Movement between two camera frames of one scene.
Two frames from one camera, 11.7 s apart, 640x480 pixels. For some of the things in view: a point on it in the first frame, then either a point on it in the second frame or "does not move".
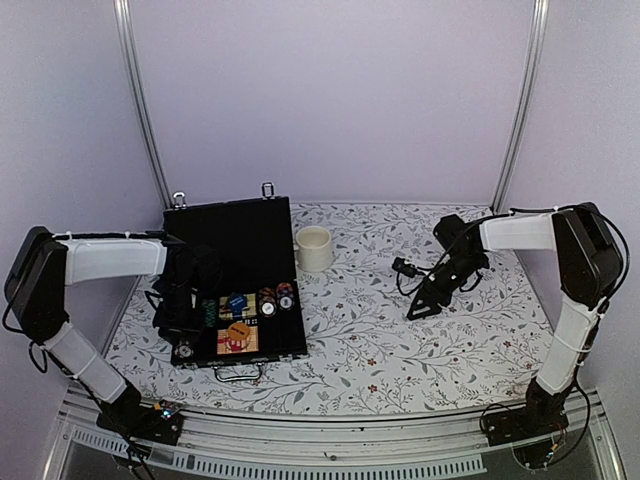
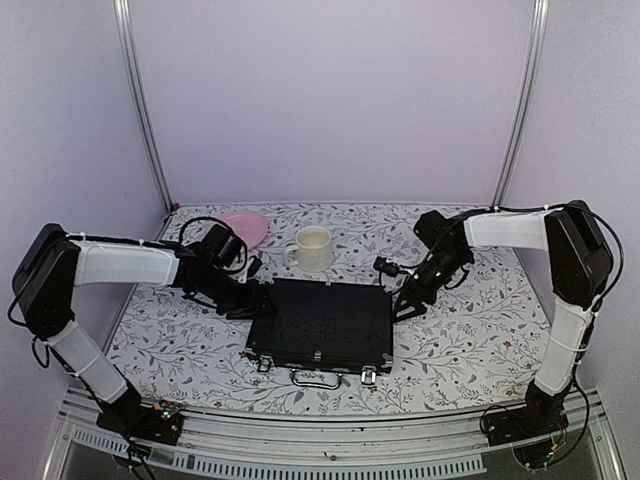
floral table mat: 363,353 does not move
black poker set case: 246,271 -> 319,330
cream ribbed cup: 314,251 does not move
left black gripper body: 178,319 -> 229,297
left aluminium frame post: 122,12 does not move
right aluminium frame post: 539,28 does not move
